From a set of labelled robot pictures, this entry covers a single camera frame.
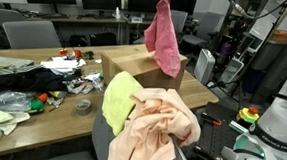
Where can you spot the yellow-green towel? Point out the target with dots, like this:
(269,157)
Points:
(118,102)

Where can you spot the pink shirt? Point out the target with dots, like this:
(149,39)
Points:
(164,41)

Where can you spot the peach shirt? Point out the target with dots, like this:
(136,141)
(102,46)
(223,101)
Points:
(153,130)

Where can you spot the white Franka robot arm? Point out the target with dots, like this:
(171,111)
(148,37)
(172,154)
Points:
(281,121)

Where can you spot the brown cardboard box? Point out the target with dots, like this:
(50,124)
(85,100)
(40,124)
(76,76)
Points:
(127,64)

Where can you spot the white slatted heater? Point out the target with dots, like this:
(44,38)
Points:
(204,65)

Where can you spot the grey tape roll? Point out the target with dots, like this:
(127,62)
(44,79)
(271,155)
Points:
(83,107)

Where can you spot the grey office chair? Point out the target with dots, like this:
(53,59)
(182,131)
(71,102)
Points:
(3,16)
(178,22)
(31,34)

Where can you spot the small orange table object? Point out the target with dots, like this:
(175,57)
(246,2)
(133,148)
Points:
(77,53)

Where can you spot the clear water bottle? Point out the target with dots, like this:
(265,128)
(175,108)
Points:
(118,13)

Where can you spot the white paper sheets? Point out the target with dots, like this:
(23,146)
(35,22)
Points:
(62,63)

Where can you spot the white floor appliance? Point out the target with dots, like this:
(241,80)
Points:
(232,70)

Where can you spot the wooden office desk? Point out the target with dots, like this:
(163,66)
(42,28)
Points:
(77,20)

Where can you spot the yellow red emergency stop button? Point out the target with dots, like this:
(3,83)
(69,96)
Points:
(247,114)

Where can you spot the green and orange toy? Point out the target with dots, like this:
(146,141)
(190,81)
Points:
(37,104)

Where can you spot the black cloth pile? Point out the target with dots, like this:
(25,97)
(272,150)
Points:
(26,81)

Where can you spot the white cloth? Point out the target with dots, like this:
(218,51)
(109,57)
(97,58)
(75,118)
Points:
(12,117)

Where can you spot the clear plastic bag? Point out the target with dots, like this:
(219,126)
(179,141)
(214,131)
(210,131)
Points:
(7,101)

